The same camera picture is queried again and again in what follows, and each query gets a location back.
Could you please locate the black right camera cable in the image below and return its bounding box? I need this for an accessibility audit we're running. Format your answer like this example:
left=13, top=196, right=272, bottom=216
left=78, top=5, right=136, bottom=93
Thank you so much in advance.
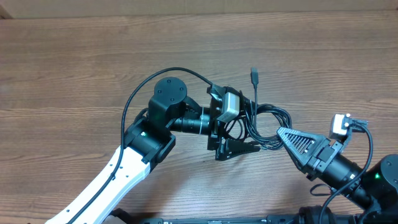
left=310, top=118, right=374, bottom=224

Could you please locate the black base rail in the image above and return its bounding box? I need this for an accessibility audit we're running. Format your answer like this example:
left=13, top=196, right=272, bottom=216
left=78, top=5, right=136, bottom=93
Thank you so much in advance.
left=111, top=208, right=354, bottom=224

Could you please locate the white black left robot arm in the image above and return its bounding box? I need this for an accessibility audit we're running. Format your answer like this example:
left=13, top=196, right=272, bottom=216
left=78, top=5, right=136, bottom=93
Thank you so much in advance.
left=48, top=77, right=260, bottom=223

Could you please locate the black camera cable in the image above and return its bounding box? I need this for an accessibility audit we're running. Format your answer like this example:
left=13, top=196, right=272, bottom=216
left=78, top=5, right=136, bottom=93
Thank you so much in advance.
left=65, top=67, right=224, bottom=224
left=310, top=118, right=374, bottom=224

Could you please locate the black left camera cable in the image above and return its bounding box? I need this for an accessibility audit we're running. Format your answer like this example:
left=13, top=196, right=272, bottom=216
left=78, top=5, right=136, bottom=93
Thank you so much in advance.
left=65, top=67, right=224, bottom=224

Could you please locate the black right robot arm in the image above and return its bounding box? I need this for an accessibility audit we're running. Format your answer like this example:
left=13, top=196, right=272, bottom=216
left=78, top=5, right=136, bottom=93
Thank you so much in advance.
left=277, top=122, right=397, bottom=223

